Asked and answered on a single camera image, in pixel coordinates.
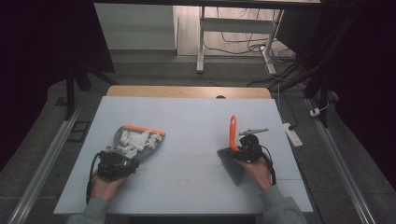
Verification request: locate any person's right hand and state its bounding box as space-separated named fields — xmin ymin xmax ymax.
xmin=244 ymin=157 xmax=273 ymax=191

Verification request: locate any white desk frame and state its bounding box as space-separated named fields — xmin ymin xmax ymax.
xmin=195 ymin=6 xmax=285 ymax=76

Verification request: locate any wooden table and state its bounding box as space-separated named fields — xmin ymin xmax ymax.
xmin=106 ymin=85 xmax=273 ymax=100

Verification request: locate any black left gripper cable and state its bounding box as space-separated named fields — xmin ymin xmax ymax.
xmin=85 ymin=151 xmax=104 ymax=205

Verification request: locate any dark curtain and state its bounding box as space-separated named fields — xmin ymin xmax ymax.
xmin=323 ymin=0 xmax=396 ymax=190
xmin=0 ymin=0 xmax=117 ymax=171

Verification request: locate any grey brush with orange handle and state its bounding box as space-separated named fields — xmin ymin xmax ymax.
xmin=217 ymin=115 xmax=247 ymax=187

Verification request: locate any white panel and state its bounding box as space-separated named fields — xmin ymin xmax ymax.
xmin=93 ymin=3 xmax=179 ymax=51

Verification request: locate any black rectangular floor frame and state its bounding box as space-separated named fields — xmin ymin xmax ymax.
xmin=66 ymin=120 xmax=92 ymax=144

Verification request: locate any small white adapter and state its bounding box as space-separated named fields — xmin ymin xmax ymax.
xmin=309 ymin=100 xmax=331 ymax=119

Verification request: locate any person's left hand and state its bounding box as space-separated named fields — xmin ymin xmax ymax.
xmin=90 ymin=172 xmax=128 ymax=203

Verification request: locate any pile of white paper scraps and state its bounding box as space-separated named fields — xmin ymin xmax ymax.
xmin=105 ymin=128 xmax=163 ymax=160

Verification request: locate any black metal stand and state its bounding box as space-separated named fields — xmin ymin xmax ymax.
xmin=63 ymin=61 xmax=120 ymax=121

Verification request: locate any tangle of black floor cables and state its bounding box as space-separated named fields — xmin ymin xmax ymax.
xmin=204 ymin=7 xmax=309 ymax=89

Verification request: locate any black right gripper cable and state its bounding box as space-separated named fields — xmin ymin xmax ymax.
xmin=261 ymin=145 xmax=277 ymax=187

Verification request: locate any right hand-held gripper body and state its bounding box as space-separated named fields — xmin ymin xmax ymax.
xmin=236 ymin=127 xmax=270 ymax=164

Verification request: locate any white power strip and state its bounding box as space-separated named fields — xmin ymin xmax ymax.
xmin=282 ymin=122 xmax=304 ymax=148

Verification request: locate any grey dustpan with orange edge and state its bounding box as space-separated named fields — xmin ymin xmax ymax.
xmin=112 ymin=124 xmax=166 ymax=161

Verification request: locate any aluminium rail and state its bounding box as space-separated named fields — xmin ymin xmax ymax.
xmin=305 ymin=98 xmax=376 ymax=224
xmin=7 ymin=105 xmax=83 ymax=224

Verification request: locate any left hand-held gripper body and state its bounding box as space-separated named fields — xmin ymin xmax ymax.
xmin=97 ymin=145 xmax=138 ymax=182

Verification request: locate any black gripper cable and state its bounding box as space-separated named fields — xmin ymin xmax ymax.
xmin=261 ymin=145 xmax=277 ymax=187
xmin=85 ymin=151 xmax=104 ymax=205

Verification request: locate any white board cover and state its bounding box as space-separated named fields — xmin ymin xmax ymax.
xmin=53 ymin=95 xmax=314 ymax=217

